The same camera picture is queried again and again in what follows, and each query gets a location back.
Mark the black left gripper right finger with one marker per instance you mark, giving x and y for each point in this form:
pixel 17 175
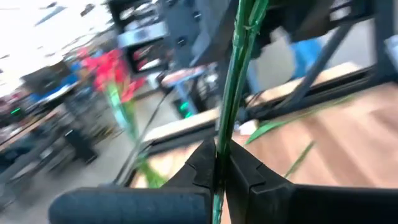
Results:
pixel 264 202

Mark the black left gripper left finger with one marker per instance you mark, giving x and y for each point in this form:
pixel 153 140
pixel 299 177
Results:
pixel 140 205

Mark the pink artificial tulip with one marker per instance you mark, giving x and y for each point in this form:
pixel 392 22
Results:
pixel 300 158

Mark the red artificial flower spray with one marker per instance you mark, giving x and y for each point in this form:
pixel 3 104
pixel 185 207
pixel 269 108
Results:
pixel 236 77
pixel 109 68

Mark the green glass vase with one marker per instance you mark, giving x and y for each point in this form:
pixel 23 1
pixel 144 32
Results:
pixel 119 105

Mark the wooden table with black frame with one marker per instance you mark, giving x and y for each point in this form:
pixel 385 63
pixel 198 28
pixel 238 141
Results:
pixel 382 46

